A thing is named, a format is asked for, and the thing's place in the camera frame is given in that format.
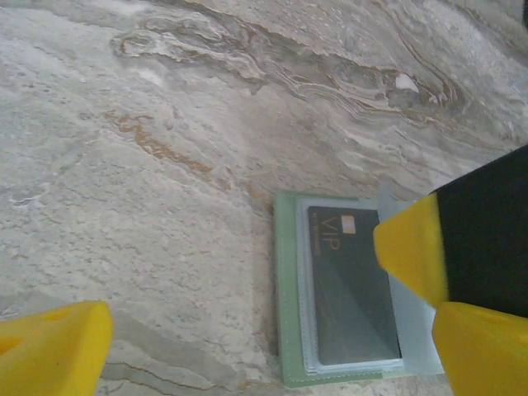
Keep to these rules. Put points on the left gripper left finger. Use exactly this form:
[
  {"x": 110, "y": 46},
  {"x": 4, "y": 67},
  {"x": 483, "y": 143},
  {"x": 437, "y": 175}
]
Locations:
[{"x": 53, "y": 354}]

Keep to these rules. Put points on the dark grey credit card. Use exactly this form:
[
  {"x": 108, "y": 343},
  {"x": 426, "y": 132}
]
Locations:
[{"x": 350, "y": 297}]

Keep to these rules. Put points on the green card holder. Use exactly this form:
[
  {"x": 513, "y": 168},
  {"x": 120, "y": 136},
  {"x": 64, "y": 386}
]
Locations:
[{"x": 288, "y": 288}]

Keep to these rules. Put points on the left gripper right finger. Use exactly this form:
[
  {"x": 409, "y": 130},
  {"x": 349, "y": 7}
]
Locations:
[{"x": 486, "y": 354}]

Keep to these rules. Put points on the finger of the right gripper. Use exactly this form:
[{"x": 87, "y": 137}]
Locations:
[{"x": 412, "y": 247}]

